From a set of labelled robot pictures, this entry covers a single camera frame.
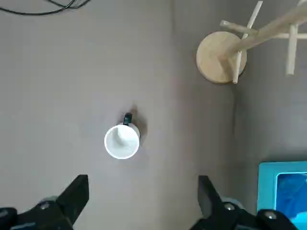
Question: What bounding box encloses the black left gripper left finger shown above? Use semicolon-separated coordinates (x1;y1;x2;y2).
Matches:
0;174;89;230

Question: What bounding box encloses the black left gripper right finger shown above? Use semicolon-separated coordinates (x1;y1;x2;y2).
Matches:
191;175;300;230

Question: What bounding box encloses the blue square rag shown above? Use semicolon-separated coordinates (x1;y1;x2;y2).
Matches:
277;173;307;226

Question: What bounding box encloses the white mug black handle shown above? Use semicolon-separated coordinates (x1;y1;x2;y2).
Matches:
104;112;141;160

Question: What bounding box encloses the cyan plastic box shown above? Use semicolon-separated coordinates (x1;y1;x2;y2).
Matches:
257;161;307;230

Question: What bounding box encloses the wooden mug stand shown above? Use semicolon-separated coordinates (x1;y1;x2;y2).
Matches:
196;0;307;84

